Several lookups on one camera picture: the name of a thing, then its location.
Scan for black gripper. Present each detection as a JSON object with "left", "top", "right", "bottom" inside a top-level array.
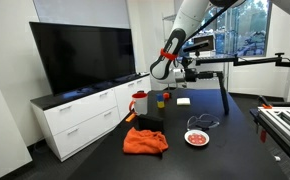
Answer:
[{"left": 185, "top": 69, "right": 214, "bottom": 82}]

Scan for black remote control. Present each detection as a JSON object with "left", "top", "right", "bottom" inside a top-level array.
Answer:
[{"left": 217, "top": 72, "right": 229, "bottom": 115}]

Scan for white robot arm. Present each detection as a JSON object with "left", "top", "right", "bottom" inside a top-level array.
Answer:
[{"left": 150, "top": 0, "right": 290, "bottom": 84}]

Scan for white notepad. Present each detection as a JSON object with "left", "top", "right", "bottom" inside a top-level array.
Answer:
[{"left": 176, "top": 98, "right": 191, "bottom": 106}]

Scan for orange curved block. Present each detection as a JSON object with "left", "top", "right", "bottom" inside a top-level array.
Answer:
[{"left": 163, "top": 92, "right": 170, "bottom": 99}]

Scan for blue block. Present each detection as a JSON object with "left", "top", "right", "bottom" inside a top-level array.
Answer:
[{"left": 156, "top": 93, "right": 164, "bottom": 101}]

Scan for yellow block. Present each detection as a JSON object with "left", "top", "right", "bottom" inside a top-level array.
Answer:
[{"left": 157, "top": 101, "right": 165, "bottom": 108}]

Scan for clear safety glasses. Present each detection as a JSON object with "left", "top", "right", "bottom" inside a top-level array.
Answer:
[{"left": 187, "top": 114, "right": 220, "bottom": 131}]

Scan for white mug red interior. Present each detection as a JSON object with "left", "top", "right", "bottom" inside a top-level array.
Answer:
[{"left": 129, "top": 92, "right": 148, "bottom": 115}]

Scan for white plate red food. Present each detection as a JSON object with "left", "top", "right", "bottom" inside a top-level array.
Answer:
[{"left": 184, "top": 130, "right": 209, "bottom": 146}]

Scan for black box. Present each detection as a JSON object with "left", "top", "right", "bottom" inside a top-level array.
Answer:
[{"left": 138, "top": 114, "right": 164, "bottom": 132}]

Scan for window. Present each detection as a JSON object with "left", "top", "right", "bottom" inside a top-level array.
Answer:
[{"left": 177, "top": 0, "right": 273, "bottom": 58}]

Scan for orange marker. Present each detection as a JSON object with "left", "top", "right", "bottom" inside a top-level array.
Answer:
[{"left": 125, "top": 113, "right": 136, "bottom": 122}]

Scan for orange cloth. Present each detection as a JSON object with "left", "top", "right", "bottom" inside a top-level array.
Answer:
[{"left": 123, "top": 127, "right": 169, "bottom": 154}]

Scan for large black television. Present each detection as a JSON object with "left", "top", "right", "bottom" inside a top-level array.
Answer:
[{"left": 30, "top": 22, "right": 136, "bottom": 95}]

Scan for white drawer cabinet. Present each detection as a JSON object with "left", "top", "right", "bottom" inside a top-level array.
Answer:
[{"left": 31, "top": 74, "right": 151, "bottom": 162}]

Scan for metal wire shelf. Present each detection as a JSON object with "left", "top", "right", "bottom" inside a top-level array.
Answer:
[{"left": 162, "top": 7, "right": 236, "bottom": 88}]

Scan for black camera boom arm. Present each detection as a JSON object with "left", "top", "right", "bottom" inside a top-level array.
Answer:
[{"left": 181, "top": 53, "right": 290, "bottom": 68}]

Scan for aluminium extrusion frame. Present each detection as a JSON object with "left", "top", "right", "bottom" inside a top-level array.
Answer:
[{"left": 250, "top": 96, "right": 290, "bottom": 158}]

